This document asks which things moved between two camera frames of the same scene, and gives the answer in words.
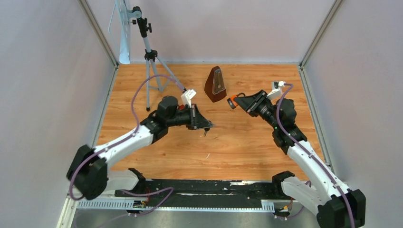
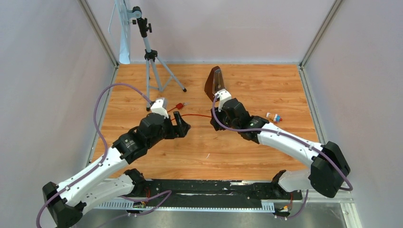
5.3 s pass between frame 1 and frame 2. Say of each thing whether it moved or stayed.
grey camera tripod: stayed
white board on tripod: stayed
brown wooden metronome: stayed
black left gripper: moved
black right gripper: moved
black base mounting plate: stayed
